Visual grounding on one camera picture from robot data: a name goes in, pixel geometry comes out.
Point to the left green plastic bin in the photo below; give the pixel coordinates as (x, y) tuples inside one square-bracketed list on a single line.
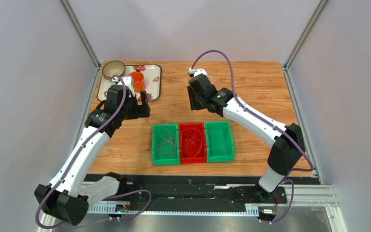
[(165, 144)]

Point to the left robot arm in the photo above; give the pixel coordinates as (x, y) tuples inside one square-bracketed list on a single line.
[(64, 197)]

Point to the orange glass cup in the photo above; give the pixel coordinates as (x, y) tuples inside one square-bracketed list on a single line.
[(138, 81)]

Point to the red plastic bin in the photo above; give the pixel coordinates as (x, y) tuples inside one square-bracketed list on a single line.
[(193, 148)]

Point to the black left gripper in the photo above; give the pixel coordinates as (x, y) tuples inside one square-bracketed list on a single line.
[(140, 110)]

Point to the right green plastic bin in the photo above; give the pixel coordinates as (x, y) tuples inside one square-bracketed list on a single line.
[(219, 141)]

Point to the ceramic bowl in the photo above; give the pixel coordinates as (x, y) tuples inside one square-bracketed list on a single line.
[(113, 68)]

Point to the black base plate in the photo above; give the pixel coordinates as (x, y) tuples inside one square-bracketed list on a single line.
[(235, 194)]

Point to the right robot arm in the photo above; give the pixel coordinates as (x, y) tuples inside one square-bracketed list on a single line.
[(286, 142)]

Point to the aluminium frame rail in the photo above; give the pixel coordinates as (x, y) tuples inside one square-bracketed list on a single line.
[(312, 206)]

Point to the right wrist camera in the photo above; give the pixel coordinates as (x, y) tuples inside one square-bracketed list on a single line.
[(195, 72)]

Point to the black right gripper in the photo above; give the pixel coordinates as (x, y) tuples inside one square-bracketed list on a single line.
[(194, 100)]

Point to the green plastic bin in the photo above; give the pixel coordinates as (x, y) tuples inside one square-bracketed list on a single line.
[(165, 144), (219, 141)]

